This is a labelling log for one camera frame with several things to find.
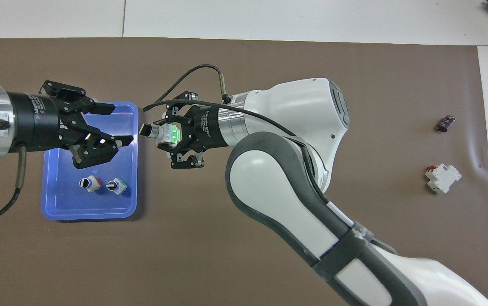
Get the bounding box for red base rotary switch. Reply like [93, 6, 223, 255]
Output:
[78, 175, 102, 193]

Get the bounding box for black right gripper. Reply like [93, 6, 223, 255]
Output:
[165, 91, 223, 169]

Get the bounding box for blue plastic tray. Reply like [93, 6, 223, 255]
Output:
[41, 101, 139, 221]

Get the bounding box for white red circuit breaker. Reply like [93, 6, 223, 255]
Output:
[425, 164, 462, 194]

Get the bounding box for brown table mat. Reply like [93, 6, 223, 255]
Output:
[0, 37, 488, 306]

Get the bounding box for small dark terminal block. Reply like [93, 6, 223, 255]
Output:
[436, 115, 456, 133]

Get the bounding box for green base rotary switch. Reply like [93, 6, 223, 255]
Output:
[140, 122, 182, 147]
[106, 178, 128, 195]

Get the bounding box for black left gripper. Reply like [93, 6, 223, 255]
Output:
[7, 81, 134, 169]

